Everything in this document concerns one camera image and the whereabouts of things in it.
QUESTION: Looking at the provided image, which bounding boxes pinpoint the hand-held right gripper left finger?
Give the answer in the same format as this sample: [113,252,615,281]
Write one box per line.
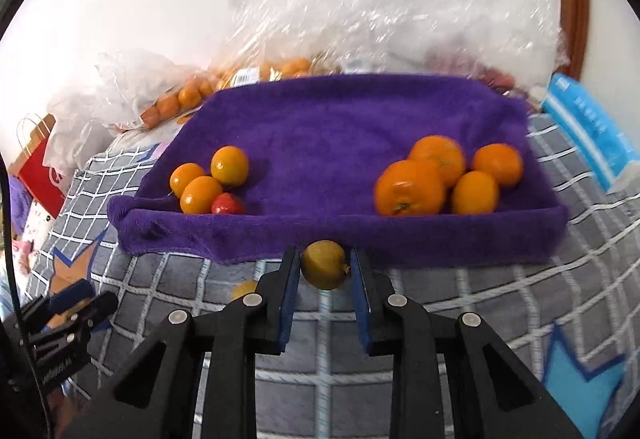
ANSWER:
[62,246,301,439]

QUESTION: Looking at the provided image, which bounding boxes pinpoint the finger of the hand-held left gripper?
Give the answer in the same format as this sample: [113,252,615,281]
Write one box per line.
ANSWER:
[48,279,96,315]
[75,291,119,333]

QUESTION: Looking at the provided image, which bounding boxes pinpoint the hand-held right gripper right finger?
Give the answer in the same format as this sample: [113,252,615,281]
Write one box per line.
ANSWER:
[349,248,583,439]

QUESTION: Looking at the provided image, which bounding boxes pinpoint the yellowish small citrus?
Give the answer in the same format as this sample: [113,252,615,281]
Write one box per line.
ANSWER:
[300,240,351,291]

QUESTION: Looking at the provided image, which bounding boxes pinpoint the small red fruit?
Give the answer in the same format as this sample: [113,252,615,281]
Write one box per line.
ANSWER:
[210,193,247,216]

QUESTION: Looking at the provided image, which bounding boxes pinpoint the large orange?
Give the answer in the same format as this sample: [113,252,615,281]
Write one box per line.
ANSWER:
[451,171,501,216]
[409,135,467,188]
[375,160,447,218]
[472,143,525,187]

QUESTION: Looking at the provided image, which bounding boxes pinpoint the small orange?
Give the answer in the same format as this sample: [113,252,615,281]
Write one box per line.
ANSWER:
[210,146,250,186]
[180,176,224,214]
[170,162,207,197]

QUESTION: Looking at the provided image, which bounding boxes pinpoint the purple towel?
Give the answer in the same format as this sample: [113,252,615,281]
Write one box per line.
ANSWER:
[106,73,570,267]

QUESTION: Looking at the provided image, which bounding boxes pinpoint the yellow small citrus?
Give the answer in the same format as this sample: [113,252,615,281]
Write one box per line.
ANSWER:
[230,280,259,302]

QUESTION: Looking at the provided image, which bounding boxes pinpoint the pink soft item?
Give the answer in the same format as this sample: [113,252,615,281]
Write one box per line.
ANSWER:
[12,239,34,276]

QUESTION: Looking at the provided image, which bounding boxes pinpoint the white patterned cloth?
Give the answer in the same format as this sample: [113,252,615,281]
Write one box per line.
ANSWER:
[22,199,57,246]

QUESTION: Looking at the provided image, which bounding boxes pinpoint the purple soft item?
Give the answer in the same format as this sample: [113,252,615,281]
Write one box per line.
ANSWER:
[7,179,27,236]

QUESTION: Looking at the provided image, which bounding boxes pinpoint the red paper shopping bag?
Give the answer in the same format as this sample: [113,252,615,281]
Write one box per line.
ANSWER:
[7,114,68,218]

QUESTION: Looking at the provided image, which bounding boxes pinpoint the grey checked star bedsheet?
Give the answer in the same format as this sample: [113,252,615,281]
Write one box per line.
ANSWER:
[10,111,640,439]

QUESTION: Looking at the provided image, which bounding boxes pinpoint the white plastic bag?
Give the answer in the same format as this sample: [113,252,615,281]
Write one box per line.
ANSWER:
[42,89,116,170]

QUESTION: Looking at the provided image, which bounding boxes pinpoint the clear bag of oranges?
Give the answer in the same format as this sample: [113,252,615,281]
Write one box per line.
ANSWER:
[95,50,216,132]

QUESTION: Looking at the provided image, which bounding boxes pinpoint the bag of red fruit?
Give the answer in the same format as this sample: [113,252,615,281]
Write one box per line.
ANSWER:
[425,49,521,92]

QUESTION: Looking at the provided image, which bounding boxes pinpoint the blue tissue pack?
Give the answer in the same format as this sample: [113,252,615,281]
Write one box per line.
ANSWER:
[541,73,640,192]

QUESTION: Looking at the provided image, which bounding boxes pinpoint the crumpled clear plastic wrap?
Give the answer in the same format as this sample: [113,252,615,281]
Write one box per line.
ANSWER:
[215,0,568,90]

